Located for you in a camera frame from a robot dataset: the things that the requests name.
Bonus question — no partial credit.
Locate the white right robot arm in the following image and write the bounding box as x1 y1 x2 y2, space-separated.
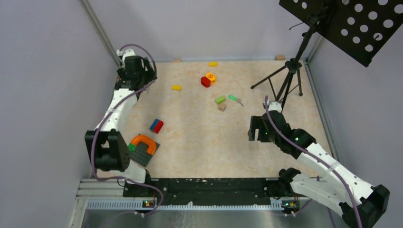
248 102 390 228

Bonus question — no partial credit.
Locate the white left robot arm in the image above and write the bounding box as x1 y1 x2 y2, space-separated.
85 45 157 196

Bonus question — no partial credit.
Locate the yellow brick mid left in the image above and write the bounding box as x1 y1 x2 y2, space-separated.
172 85 182 91

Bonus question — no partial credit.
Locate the green tagged key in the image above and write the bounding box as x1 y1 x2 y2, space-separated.
228 95 244 107

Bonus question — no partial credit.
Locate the small wooden cube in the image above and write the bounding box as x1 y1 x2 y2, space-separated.
218 103 227 112

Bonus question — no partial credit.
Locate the red blue brick stack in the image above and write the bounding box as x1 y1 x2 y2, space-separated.
149 119 164 134

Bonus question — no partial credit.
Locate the green brick block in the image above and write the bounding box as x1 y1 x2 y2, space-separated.
215 96 226 105

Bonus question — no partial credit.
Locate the small dark green brick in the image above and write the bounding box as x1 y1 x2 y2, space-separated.
128 143 136 152

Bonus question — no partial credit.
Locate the red cylinder block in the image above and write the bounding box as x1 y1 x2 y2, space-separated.
201 76 211 88

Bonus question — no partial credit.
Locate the orange arch block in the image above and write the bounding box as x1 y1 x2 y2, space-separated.
131 134 157 155

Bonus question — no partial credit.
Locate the wooden wedge back right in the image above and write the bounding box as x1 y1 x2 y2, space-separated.
275 55 286 61

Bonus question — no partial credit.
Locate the orange round block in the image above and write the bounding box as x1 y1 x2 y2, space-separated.
206 73 216 84

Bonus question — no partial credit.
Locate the grey studded baseplate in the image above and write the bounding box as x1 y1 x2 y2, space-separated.
129 142 160 167

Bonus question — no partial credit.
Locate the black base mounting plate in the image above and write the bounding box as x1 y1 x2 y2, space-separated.
123 178 295 206

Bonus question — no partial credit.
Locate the black perforated music stand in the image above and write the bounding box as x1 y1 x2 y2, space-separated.
251 0 403 104

